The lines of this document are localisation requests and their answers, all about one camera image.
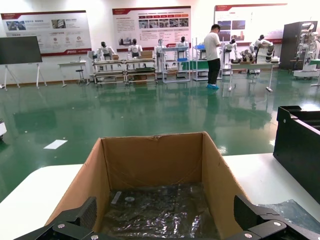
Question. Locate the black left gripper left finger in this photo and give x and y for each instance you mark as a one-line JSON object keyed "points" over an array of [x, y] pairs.
{"points": [[70, 225]]}

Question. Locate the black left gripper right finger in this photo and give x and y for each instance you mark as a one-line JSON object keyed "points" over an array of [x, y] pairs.
{"points": [[262, 222]]}

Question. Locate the grey antistatic bag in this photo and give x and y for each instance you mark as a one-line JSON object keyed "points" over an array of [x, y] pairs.
{"points": [[295, 212], [160, 217]]}

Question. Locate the black slotted container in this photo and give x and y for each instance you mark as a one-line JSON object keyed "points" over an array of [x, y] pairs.
{"points": [[295, 150]]}

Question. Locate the brown cardboard box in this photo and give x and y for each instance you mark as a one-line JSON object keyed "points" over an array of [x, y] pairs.
{"points": [[155, 160]]}

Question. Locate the white paper sheet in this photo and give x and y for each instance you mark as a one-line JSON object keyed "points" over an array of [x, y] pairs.
{"points": [[55, 144]]}

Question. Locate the black stool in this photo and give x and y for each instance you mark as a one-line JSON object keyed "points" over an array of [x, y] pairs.
{"points": [[80, 75]]}

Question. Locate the long white table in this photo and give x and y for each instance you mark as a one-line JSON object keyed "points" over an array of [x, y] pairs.
{"points": [[252, 65]]}

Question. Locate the small white desk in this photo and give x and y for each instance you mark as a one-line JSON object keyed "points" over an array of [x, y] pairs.
{"points": [[72, 63]]}

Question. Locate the white conveyor workbench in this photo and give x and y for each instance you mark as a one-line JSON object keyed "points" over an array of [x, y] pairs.
{"points": [[140, 66], [108, 67]]}

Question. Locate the small brown carton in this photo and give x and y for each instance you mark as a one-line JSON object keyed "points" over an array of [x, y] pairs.
{"points": [[115, 57]]}

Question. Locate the white humanoid robot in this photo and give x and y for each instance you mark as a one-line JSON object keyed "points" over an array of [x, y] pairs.
{"points": [[183, 45], [262, 46], [159, 48], [231, 47], [105, 51], [135, 48]]}

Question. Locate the white wheeled robot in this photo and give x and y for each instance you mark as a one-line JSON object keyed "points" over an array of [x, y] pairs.
{"points": [[306, 50]]}

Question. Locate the black cabinet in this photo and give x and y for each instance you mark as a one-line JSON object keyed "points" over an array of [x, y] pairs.
{"points": [[290, 45]]}

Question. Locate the black screen on white stand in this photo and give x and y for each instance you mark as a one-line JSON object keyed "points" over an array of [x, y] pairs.
{"points": [[20, 50]]}

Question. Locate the person in white shirt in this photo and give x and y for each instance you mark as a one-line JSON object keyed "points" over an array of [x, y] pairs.
{"points": [[212, 45]]}

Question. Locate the rack with blue bins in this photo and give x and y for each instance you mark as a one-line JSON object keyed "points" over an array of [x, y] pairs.
{"points": [[200, 47]]}

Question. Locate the large brown carton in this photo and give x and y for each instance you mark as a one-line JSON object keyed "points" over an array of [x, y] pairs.
{"points": [[145, 55]]}

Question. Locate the wide poster with diagrams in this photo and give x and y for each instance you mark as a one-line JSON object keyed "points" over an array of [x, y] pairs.
{"points": [[50, 32]]}

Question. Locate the white shelf rack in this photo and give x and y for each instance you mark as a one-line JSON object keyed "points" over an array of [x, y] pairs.
{"points": [[175, 48]]}

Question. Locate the poster with building photos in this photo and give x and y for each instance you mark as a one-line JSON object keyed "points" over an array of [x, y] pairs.
{"points": [[250, 20]]}

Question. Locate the poster with photo row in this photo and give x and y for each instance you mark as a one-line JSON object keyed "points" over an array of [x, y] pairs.
{"points": [[150, 37]]}

